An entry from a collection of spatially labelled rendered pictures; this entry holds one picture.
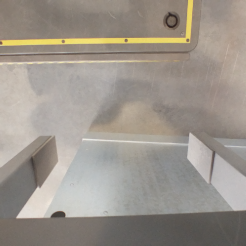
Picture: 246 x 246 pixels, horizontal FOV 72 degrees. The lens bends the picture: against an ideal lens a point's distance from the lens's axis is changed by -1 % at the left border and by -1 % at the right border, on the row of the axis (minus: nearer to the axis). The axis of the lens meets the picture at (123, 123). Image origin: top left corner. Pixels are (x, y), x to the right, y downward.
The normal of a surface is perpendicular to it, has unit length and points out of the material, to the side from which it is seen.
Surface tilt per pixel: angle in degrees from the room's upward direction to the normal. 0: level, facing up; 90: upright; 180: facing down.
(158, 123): 0
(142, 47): 0
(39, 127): 0
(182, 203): 90
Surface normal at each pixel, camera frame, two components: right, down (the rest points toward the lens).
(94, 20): 0.03, 0.28
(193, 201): 0.07, -0.96
